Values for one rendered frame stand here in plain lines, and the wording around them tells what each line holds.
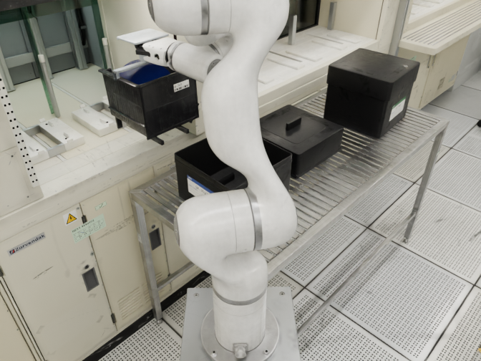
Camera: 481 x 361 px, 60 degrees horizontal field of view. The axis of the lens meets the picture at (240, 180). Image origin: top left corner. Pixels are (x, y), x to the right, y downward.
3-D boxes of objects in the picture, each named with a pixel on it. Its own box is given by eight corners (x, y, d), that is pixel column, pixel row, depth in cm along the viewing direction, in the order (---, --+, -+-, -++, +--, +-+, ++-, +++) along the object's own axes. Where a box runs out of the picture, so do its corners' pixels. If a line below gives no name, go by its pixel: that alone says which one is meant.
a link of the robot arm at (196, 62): (190, 34, 115) (167, 55, 112) (224, 46, 108) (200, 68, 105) (201, 59, 121) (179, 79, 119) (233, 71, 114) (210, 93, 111)
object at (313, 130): (296, 179, 153) (299, 149, 145) (240, 148, 169) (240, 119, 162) (343, 148, 169) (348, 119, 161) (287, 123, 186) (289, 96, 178)
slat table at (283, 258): (250, 417, 159) (254, 286, 114) (154, 321, 192) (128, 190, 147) (409, 241, 234) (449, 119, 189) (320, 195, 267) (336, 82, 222)
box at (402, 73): (379, 140, 175) (392, 83, 160) (320, 119, 190) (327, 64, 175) (407, 115, 192) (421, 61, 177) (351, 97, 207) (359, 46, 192)
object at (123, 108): (145, 153, 131) (127, 52, 113) (110, 132, 143) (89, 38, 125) (203, 126, 145) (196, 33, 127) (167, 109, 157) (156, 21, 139)
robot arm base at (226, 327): (283, 369, 95) (288, 319, 84) (198, 370, 94) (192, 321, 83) (275, 299, 110) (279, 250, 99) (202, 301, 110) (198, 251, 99)
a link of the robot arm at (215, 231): (274, 299, 87) (280, 213, 73) (185, 316, 84) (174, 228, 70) (259, 257, 97) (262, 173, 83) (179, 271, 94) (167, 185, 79)
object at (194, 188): (177, 195, 145) (172, 153, 135) (235, 163, 161) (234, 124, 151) (232, 235, 129) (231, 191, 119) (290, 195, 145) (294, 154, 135)
